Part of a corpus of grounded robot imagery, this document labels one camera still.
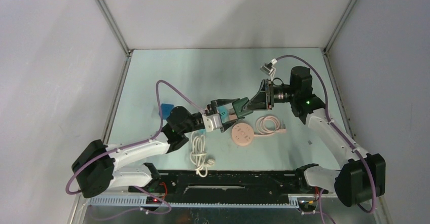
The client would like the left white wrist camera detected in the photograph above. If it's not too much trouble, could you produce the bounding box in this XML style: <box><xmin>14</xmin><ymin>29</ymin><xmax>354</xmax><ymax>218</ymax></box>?
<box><xmin>202</xmin><ymin>114</ymin><xmax>222</xmax><ymax>132</ymax></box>

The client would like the grey cable duct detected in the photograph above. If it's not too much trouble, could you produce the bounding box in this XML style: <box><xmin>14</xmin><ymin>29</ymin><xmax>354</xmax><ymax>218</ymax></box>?
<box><xmin>87</xmin><ymin>195</ymin><xmax>305</xmax><ymax>209</ymax></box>

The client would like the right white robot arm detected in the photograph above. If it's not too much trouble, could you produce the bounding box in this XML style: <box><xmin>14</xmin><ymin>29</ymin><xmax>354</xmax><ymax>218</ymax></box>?
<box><xmin>241</xmin><ymin>66</ymin><xmax>386</xmax><ymax>207</ymax></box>

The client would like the teal power strip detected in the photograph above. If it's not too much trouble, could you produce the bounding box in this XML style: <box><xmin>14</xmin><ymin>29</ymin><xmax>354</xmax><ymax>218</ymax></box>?
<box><xmin>217</xmin><ymin>105</ymin><xmax>232</xmax><ymax>124</ymax></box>

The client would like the pink coiled cable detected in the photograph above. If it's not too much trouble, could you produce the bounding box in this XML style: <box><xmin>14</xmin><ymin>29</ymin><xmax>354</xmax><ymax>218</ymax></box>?
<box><xmin>253</xmin><ymin>115</ymin><xmax>288</xmax><ymax>137</ymax></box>

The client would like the blue cube socket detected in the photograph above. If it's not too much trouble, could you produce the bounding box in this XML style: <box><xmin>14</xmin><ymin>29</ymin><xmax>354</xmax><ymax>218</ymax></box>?
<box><xmin>159</xmin><ymin>103</ymin><xmax>174</xmax><ymax>120</ymax></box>

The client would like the dark green cube socket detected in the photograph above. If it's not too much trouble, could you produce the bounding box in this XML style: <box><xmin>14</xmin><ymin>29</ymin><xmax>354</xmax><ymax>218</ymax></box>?
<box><xmin>232</xmin><ymin>97</ymin><xmax>253</xmax><ymax>119</ymax></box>

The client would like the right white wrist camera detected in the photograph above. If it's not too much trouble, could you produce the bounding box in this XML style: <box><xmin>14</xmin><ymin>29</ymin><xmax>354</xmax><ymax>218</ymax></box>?
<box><xmin>260</xmin><ymin>59</ymin><xmax>278</xmax><ymax>80</ymax></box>

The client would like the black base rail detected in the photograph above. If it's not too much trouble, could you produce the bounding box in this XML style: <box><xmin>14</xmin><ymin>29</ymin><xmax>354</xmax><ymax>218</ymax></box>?
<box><xmin>143</xmin><ymin>170</ymin><xmax>319</xmax><ymax>204</ymax></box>

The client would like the pink brown plug adapter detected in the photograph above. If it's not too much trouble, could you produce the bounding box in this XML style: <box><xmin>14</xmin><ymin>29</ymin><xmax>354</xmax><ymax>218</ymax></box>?
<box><xmin>228</xmin><ymin>114</ymin><xmax>237</xmax><ymax>121</ymax></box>

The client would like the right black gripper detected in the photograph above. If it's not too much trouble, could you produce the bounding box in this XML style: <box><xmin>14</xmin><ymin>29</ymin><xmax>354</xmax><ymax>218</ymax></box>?
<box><xmin>242</xmin><ymin>80</ymin><xmax>297</xmax><ymax>111</ymax></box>

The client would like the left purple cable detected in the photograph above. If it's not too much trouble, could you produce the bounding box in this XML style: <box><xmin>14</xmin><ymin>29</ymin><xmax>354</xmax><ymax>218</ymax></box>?
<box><xmin>65</xmin><ymin>80</ymin><xmax>206</xmax><ymax>195</ymax></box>

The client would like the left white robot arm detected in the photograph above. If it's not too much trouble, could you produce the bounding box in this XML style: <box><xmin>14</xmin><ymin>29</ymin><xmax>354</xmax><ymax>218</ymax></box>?
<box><xmin>71</xmin><ymin>97</ymin><xmax>252</xmax><ymax>199</ymax></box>

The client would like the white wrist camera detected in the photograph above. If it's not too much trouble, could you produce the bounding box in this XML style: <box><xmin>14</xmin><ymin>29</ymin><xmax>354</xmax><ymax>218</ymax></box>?
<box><xmin>202</xmin><ymin>114</ymin><xmax>222</xmax><ymax>132</ymax></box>
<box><xmin>260</xmin><ymin>59</ymin><xmax>278</xmax><ymax>80</ymax></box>

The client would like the pink round power strip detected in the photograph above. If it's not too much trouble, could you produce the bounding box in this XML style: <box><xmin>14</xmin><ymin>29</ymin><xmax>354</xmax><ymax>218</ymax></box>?
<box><xmin>231</xmin><ymin>123</ymin><xmax>255</xmax><ymax>146</ymax></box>

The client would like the white power strip cable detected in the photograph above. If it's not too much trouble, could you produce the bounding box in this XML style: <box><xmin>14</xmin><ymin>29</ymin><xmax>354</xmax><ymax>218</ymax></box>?
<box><xmin>190</xmin><ymin>130</ymin><xmax>216</xmax><ymax>178</ymax></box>

